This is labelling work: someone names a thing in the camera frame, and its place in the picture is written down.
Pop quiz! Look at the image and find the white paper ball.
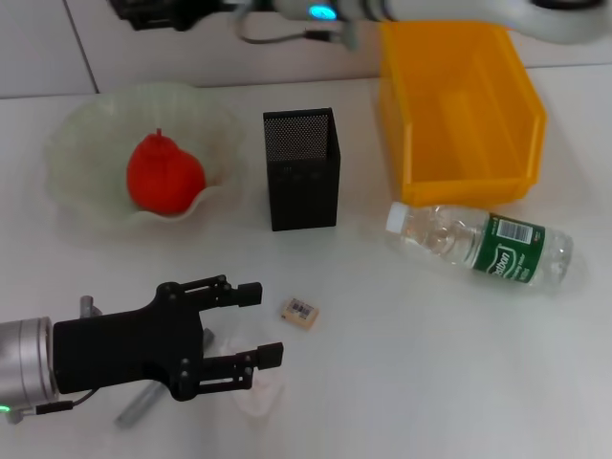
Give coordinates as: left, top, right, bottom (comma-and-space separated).
209, 319, 288, 418

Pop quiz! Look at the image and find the left gripper silver connector plug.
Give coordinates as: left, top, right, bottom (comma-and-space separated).
78, 295, 104, 317

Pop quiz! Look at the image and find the grey marker pen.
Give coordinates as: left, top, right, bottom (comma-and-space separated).
114, 326, 215, 427

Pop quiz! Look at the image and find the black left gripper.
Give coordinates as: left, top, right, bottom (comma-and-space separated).
52, 274, 287, 403

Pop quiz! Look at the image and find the red pear-shaped fruit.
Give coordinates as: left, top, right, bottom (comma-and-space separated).
126, 127, 208, 214

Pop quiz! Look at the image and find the yellow plastic bin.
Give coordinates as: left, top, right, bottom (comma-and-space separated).
379, 21, 549, 208

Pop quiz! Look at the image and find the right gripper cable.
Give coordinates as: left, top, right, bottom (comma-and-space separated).
233, 7, 346, 50

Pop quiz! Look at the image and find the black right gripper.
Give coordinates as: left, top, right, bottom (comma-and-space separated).
109, 0, 230, 33

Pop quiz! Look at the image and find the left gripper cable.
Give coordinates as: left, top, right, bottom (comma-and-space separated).
7, 387, 99, 418

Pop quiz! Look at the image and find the pale green glass fruit plate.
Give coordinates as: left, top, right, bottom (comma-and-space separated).
45, 83, 248, 226

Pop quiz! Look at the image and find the black mesh pen holder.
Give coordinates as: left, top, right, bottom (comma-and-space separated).
262, 107, 340, 233

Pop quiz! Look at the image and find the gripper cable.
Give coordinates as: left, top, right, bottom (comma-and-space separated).
233, 7, 346, 50
7, 387, 99, 418

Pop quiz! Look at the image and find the beige eraser with barcode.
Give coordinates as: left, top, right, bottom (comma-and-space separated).
279, 296, 320, 329

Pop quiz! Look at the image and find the clear green-label water bottle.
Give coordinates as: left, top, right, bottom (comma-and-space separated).
384, 200, 575, 294

